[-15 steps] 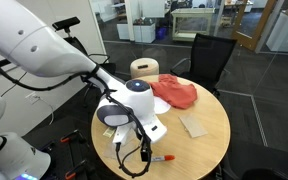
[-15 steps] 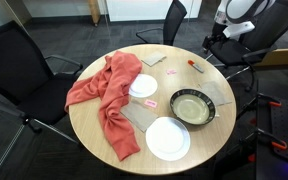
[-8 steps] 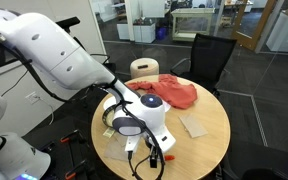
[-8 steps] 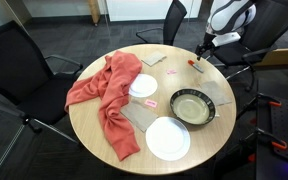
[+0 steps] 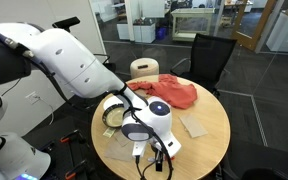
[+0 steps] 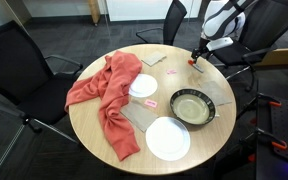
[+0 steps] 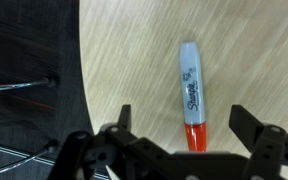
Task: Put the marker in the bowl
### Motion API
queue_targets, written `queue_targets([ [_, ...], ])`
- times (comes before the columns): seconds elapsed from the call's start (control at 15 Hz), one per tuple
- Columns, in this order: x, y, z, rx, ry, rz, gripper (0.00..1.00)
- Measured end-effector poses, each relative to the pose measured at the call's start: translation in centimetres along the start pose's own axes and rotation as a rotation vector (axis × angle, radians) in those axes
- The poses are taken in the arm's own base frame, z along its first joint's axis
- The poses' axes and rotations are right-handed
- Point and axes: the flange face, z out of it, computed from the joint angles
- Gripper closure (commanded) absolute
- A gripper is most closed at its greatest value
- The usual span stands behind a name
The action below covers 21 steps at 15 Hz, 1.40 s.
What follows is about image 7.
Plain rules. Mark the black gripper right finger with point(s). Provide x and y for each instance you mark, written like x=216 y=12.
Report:
x=274 y=153

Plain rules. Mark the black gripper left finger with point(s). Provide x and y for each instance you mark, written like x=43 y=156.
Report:
x=124 y=156

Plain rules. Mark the grey marker with red cap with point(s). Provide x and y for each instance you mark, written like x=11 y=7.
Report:
x=193 y=93

